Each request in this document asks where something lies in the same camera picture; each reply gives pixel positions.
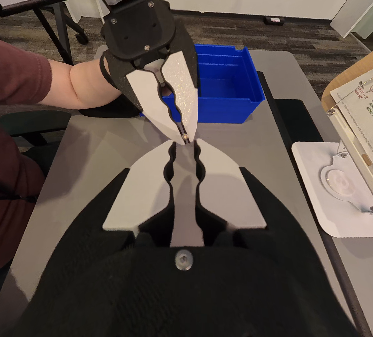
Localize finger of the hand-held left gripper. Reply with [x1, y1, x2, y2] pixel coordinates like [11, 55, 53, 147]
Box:
[161, 51, 199, 143]
[125, 69, 187, 146]

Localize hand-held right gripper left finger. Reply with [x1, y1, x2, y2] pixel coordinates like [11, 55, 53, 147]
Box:
[102, 139, 177, 247]

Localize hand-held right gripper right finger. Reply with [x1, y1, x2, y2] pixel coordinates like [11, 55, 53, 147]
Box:
[194, 138, 268, 246]

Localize blue divided plastic bin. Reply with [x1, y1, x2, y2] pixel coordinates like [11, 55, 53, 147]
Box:
[139, 44, 266, 124]

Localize person's left forearm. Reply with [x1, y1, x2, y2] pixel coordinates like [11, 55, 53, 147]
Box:
[48, 58, 123, 110]

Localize black wrist rest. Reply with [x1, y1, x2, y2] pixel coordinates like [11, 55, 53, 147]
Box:
[78, 95, 141, 119]

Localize black wrist band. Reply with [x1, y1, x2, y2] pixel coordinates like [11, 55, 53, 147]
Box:
[99, 51, 122, 91]

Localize black sign stand legs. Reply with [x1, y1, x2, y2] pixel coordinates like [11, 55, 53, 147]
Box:
[32, 2, 90, 67]

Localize white stand base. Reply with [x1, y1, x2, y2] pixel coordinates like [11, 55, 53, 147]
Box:
[291, 141, 373, 239]

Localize black office chair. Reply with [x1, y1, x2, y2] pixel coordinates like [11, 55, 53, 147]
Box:
[0, 109, 72, 175]

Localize person's maroon shirt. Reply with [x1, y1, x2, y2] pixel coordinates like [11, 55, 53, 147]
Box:
[0, 39, 53, 270]

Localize instruction sheet on stand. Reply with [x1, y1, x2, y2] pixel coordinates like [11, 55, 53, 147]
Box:
[321, 52, 373, 168]

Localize printed instruction sheet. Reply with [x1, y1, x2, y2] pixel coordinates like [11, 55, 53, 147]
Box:
[329, 69, 373, 163]

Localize wire page holder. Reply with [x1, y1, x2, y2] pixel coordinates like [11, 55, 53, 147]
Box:
[326, 78, 373, 116]

